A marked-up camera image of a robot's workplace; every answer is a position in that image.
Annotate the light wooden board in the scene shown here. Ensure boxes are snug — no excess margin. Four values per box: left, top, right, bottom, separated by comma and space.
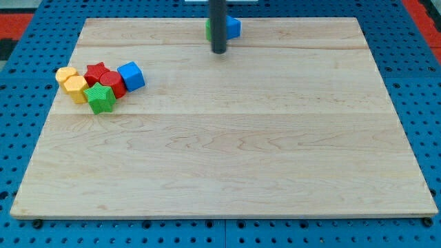
10, 17, 438, 220

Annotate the blue cube block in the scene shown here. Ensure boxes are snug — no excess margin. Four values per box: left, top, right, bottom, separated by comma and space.
117, 61, 145, 92

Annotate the blue pentagon block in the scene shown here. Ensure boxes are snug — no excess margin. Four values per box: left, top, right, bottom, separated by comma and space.
226, 15, 241, 40

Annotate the green block behind rod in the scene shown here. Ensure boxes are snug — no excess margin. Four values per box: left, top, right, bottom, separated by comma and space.
205, 19, 212, 41

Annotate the red cylinder block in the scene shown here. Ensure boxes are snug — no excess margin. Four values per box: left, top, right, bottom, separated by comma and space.
100, 71, 127, 99

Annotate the green star block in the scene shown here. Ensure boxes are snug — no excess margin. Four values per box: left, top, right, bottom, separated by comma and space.
84, 83, 116, 114

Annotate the red star block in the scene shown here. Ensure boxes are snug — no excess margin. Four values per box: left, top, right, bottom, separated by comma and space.
84, 62, 110, 87

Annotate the yellow hexagon block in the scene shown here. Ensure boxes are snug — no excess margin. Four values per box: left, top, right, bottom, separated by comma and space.
64, 76, 89, 104

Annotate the yellow rounded block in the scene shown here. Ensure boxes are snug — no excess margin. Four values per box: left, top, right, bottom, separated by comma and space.
55, 67, 79, 94

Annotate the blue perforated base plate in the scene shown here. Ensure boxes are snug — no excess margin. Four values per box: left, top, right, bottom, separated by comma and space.
1, 1, 440, 247

